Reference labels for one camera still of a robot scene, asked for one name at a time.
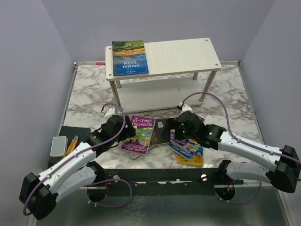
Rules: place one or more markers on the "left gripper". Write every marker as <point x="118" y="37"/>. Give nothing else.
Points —
<point x="128" y="132"/>

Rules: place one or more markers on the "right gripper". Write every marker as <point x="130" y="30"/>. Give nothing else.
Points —
<point x="175" y="124"/>

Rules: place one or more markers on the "purple 117-Storey Treehouse book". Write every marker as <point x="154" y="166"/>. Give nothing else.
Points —
<point x="139" y="143"/>

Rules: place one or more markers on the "blue 91-Storey Treehouse book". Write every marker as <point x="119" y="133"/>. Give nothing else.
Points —
<point x="185" y="148"/>

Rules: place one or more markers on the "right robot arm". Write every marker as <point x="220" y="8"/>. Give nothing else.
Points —
<point x="280" y="167"/>

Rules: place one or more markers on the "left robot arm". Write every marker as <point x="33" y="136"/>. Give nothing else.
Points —
<point x="42" y="192"/>

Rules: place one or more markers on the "black hardcover book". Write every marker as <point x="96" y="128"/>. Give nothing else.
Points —
<point x="161" y="131"/>

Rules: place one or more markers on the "floral pink notebook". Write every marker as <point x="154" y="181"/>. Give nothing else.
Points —
<point x="134" y="156"/>

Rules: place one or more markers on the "yellow 130-Storey Treehouse book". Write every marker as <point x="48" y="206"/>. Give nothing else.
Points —
<point x="194" y="161"/>

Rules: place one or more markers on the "white two-tier shelf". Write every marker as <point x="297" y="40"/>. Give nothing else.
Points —
<point x="177" y="68"/>

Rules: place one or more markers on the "yellow utility knife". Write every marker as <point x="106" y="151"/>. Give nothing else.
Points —
<point x="72" y="146"/>

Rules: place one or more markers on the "grey rectangular box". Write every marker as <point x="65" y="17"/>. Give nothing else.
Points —
<point x="58" y="146"/>

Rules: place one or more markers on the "blue Animal Farm book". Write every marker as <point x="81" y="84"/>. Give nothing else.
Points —
<point x="129" y="58"/>

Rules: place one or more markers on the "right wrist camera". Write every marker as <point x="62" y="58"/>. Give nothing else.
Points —
<point x="184" y="107"/>

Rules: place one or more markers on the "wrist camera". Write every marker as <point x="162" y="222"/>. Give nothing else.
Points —
<point x="184" y="107"/>
<point x="109" y="112"/>

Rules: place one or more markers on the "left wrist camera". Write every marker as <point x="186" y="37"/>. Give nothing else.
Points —
<point x="109" y="112"/>

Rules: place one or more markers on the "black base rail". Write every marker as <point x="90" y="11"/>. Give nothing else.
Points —
<point x="161" y="182"/>

